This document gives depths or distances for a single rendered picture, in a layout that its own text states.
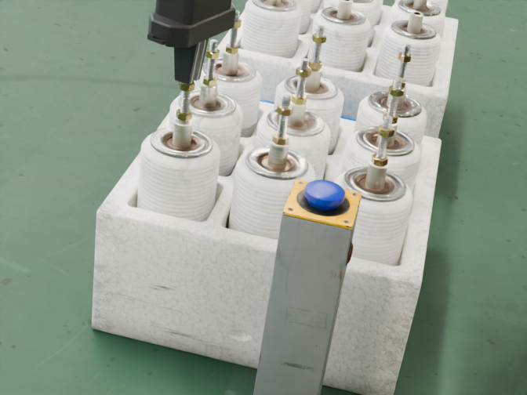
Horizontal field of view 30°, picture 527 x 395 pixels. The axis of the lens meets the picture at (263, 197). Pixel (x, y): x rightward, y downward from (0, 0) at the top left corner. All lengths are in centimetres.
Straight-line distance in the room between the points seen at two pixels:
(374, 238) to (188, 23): 32
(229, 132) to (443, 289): 41
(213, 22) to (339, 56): 56
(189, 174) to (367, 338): 29
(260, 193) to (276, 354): 20
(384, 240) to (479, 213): 54
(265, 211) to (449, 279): 43
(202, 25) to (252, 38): 58
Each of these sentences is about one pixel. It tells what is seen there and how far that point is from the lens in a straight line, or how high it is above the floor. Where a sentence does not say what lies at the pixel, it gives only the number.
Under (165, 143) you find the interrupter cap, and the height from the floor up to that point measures 25.
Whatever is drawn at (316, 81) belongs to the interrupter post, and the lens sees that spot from 137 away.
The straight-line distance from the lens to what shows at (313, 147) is 125.
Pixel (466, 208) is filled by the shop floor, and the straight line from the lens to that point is 168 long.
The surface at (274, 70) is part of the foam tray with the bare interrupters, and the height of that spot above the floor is 17.
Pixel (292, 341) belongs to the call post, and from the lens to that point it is 104.
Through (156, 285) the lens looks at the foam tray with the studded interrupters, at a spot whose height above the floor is 9.
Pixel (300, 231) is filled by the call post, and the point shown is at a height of 30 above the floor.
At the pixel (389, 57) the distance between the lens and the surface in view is 164.
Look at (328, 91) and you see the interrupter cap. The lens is 137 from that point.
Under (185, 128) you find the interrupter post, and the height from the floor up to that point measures 28.
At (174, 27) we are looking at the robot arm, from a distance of 107.
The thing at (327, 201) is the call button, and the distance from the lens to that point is 96.
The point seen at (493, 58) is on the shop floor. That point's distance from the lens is 234.
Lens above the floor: 81
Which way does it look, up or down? 31 degrees down
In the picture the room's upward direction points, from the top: 8 degrees clockwise
